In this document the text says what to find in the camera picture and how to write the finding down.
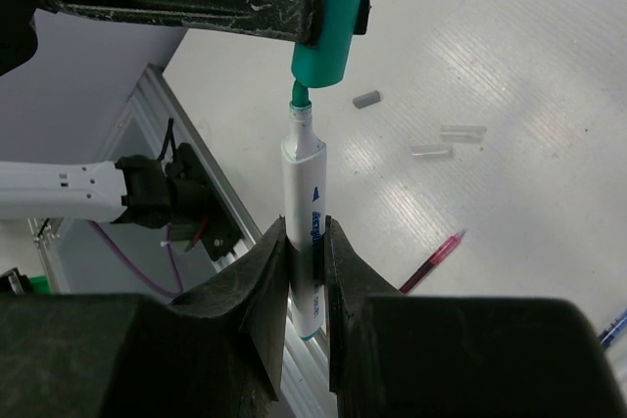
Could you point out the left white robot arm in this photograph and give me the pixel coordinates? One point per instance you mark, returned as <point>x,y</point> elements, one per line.
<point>137,189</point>

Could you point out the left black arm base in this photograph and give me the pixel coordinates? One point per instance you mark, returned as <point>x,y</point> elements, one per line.
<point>200,217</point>

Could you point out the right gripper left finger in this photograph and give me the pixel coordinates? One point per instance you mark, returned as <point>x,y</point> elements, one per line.
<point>215,351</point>

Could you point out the aluminium frame rail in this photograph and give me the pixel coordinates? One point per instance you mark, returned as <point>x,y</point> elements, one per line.
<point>78,259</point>

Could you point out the blue pen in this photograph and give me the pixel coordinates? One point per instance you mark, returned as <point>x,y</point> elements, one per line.
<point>613,330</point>

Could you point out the white teal marker pen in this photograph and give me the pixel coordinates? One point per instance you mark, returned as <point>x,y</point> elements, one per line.
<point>304,179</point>

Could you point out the grey pen cap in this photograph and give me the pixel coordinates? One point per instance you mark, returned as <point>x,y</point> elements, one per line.
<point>367,99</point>

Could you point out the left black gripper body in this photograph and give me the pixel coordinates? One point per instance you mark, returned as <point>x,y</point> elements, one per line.
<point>19,40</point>

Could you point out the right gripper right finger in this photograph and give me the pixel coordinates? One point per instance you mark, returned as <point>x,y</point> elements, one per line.
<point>394,355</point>

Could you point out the red gel pen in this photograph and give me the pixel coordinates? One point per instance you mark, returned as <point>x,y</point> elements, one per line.
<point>439,255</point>

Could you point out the teal marker cap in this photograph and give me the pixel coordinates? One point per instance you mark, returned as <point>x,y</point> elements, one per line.
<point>323,64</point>

